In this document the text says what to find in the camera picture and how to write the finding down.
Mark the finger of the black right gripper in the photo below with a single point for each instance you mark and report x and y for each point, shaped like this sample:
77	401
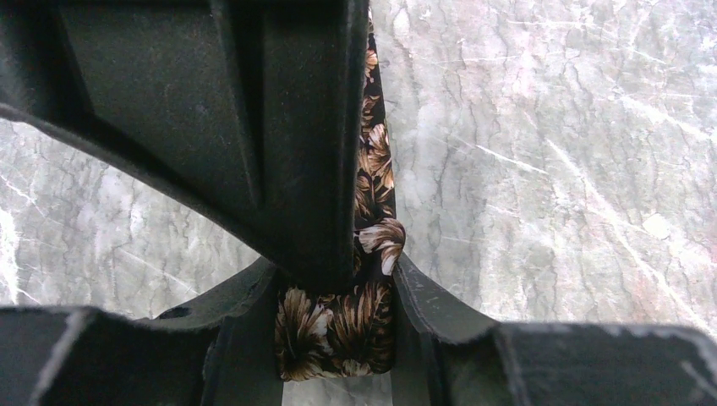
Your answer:
246	111

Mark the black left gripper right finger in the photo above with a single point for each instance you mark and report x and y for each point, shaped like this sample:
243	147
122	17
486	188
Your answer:
448	353

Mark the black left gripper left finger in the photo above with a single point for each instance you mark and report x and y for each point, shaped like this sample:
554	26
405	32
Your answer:
216	349

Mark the brown floral tie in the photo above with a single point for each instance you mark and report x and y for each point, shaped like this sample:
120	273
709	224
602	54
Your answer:
352	333

